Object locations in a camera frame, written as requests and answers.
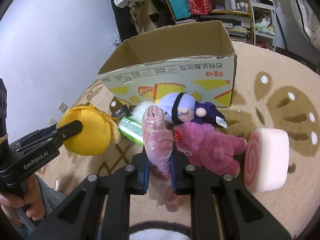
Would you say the yellow plush toy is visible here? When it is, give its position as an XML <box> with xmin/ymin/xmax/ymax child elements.
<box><xmin>56</xmin><ymin>103</ymin><xmax>121</xmax><ymax>155</ymax></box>

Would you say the pink swirl roll cushion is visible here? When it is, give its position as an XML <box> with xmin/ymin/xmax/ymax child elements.
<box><xmin>244</xmin><ymin>128</ymin><xmax>290</xmax><ymax>193</ymax></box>

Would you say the small black Face packet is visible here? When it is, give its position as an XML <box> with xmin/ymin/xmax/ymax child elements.
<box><xmin>111</xmin><ymin>105</ymin><xmax>131</xmax><ymax>120</ymax></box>

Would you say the white fluffy chick plush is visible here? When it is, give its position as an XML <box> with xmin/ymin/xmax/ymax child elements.
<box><xmin>132</xmin><ymin>101</ymin><xmax>155</xmax><ymax>123</ymax></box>

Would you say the pink plastic bundle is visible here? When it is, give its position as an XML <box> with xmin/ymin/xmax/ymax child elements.
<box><xmin>142</xmin><ymin>106</ymin><xmax>180</xmax><ymax>212</ymax></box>

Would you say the pink bear plush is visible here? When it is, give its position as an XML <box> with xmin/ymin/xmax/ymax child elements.
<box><xmin>173</xmin><ymin>122</ymin><xmax>247</xmax><ymax>178</ymax></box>

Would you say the purple hooded plush doll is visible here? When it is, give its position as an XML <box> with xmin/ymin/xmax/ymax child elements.
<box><xmin>156</xmin><ymin>92</ymin><xmax>227</xmax><ymax>128</ymax></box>

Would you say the person's left hand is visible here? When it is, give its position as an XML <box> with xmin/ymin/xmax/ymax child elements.
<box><xmin>1</xmin><ymin>175</ymin><xmax>46</xmax><ymax>227</ymax></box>

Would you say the beige patterned carpet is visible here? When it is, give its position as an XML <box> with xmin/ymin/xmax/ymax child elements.
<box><xmin>37</xmin><ymin>42</ymin><xmax>319</xmax><ymax>239</ymax></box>

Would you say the beige trench coat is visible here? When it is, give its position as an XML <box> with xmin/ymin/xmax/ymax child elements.
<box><xmin>130</xmin><ymin>0</ymin><xmax>161</xmax><ymax>35</ymax></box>

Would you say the cardboard box with yellow print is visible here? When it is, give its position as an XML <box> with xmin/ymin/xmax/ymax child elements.
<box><xmin>98</xmin><ymin>21</ymin><xmax>237</xmax><ymax>107</ymax></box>

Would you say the teal gift bag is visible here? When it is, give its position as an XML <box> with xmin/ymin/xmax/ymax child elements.
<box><xmin>168</xmin><ymin>0</ymin><xmax>191</xmax><ymax>20</ymax></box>

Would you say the white small trolley shelf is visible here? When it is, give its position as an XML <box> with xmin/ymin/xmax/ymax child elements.
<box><xmin>250</xmin><ymin>0</ymin><xmax>277</xmax><ymax>51</ymax></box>

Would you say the wooden bookshelf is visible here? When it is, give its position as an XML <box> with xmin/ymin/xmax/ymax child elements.
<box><xmin>165</xmin><ymin>0</ymin><xmax>253</xmax><ymax>44</ymax></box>

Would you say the wall power socket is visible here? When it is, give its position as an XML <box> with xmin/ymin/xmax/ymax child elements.
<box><xmin>57</xmin><ymin>102</ymin><xmax>68</xmax><ymax>113</ymax></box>

